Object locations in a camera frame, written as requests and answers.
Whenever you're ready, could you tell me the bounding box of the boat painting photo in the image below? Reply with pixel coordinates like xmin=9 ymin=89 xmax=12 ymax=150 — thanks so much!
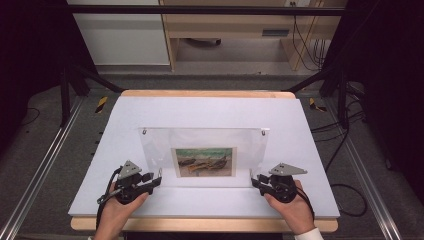
xmin=171 ymin=146 xmax=238 ymax=179

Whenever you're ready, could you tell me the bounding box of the yellow black floor tape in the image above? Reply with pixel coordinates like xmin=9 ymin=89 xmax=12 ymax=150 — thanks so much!
xmin=307 ymin=97 xmax=329 ymax=114
xmin=95 ymin=95 xmax=110 ymax=115

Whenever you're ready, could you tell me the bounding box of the wooden table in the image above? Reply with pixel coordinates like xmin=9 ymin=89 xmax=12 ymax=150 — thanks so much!
xmin=70 ymin=89 xmax=340 ymax=234

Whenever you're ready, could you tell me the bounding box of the aluminium floor rail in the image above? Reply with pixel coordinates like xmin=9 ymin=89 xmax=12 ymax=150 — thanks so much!
xmin=0 ymin=96 xmax=86 ymax=240
xmin=324 ymin=98 xmax=403 ymax=240

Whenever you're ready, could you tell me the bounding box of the right hand-held gripper black cable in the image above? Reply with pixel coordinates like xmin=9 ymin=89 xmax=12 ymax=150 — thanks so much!
xmin=294 ymin=185 xmax=316 ymax=222

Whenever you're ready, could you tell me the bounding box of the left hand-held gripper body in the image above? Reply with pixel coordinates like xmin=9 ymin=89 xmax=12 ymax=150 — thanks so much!
xmin=96 ymin=160 xmax=152 ymax=206

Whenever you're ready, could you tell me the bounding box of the white cabinet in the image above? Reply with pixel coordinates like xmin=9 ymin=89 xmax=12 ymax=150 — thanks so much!
xmin=67 ymin=0 xmax=171 ymax=67

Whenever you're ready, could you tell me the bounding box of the thin black floor cable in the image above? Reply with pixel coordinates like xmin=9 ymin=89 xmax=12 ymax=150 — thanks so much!
xmin=17 ymin=107 xmax=41 ymax=128

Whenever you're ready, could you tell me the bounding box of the bundle of black wall cables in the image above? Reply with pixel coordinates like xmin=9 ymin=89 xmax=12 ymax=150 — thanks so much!
xmin=290 ymin=1 xmax=330 ymax=72

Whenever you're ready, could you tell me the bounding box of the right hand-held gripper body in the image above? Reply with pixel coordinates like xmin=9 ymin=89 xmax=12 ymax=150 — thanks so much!
xmin=264 ymin=162 xmax=309 ymax=204

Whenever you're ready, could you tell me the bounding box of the dark curtain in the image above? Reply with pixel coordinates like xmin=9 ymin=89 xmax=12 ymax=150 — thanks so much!
xmin=328 ymin=0 xmax=424 ymax=205
xmin=0 ymin=0 xmax=101 ymax=153

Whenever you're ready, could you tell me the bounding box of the person's right hand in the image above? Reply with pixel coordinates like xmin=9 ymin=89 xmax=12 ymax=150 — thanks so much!
xmin=264 ymin=179 xmax=316 ymax=236

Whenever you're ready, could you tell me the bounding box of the black horizontal metal bar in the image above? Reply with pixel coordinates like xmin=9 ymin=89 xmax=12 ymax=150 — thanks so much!
xmin=68 ymin=4 xmax=346 ymax=17

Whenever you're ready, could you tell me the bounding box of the looped black floor cable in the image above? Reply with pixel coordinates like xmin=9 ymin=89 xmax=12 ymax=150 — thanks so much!
xmin=324 ymin=128 xmax=369 ymax=218

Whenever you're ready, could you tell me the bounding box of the black object under desk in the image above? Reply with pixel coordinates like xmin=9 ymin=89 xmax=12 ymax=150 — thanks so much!
xmin=184 ymin=37 xmax=223 ymax=47

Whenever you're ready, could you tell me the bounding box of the pale grey table mat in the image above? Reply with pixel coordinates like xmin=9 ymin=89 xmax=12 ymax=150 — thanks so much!
xmin=68 ymin=96 xmax=341 ymax=220

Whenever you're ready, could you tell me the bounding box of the clear acrylic photo frame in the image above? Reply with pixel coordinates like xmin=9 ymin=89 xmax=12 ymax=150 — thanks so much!
xmin=137 ymin=126 xmax=271 ymax=190

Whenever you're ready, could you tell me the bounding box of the light wooden desk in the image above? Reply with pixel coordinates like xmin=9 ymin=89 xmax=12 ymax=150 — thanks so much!
xmin=158 ymin=0 xmax=346 ymax=72

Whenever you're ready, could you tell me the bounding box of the black metal stand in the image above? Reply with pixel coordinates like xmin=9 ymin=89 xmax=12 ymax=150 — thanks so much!
xmin=285 ymin=63 xmax=352 ymax=130
xmin=59 ymin=62 xmax=125 ymax=128

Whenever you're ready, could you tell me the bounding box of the person's left hand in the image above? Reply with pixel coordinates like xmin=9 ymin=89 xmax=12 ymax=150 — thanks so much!
xmin=93 ymin=181 xmax=150 ymax=240

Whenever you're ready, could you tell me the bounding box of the hand-held gripper black cable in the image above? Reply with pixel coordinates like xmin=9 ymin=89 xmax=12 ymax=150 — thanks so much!
xmin=294 ymin=185 xmax=316 ymax=222
xmin=95 ymin=166 xmax=123 ymax=232

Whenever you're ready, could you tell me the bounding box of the left hand-held gripper black cable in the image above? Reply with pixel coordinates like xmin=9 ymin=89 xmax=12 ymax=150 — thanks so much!
xmin=95 ymin=166 xmax=123 ymax=232

